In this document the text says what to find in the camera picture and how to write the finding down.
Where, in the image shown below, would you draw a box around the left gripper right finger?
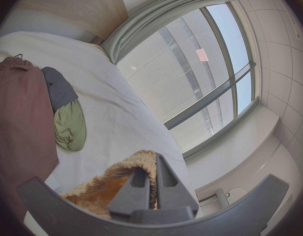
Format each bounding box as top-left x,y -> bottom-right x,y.
155,152 -> 199,216

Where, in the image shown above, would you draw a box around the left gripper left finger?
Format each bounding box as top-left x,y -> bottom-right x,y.
108,168 -> 151,219

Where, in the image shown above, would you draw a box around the tan shorts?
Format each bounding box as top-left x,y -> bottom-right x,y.
60,149 -> 158,221

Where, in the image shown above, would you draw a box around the bed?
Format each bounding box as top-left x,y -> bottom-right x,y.
0,0 -> 191,230

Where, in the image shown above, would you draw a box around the green garment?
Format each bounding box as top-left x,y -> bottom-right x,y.
54,99 -> 87,152

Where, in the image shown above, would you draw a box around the window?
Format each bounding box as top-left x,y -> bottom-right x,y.
116,1 -> 261,160

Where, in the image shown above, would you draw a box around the dark grey garment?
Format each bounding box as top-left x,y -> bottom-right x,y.
41,67 -> 79,112

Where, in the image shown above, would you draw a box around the brown shorts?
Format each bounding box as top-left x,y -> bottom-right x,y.
0,57 -> 59,218

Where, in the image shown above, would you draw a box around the pale green curtain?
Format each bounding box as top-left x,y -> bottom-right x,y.
103,0 -> 234,64

